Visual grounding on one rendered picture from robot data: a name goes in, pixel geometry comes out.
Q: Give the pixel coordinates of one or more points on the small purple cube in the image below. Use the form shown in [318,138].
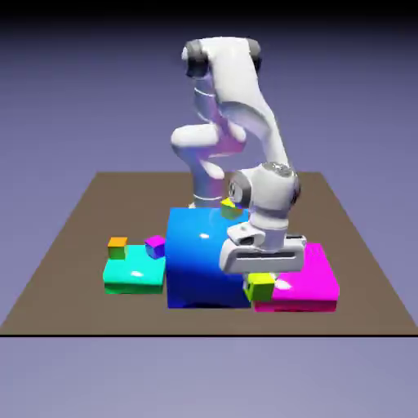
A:
[155,245]

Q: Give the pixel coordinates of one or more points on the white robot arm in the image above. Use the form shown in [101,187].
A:
[238,85]

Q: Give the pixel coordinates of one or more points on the small yellow cube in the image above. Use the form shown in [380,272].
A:
[230,210]

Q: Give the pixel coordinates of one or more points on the small orange cube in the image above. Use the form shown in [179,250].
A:
[117,248]

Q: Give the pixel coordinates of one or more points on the large blue box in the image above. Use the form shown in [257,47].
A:
[196,254]

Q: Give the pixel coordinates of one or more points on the small lime green cube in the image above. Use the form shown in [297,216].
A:
[261,287]

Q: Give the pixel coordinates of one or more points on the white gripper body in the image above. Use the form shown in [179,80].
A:
[261,259]

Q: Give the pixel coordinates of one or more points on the large cyan box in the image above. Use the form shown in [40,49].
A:
[134,271]

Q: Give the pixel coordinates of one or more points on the large magenta box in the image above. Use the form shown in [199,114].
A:
[303,281]

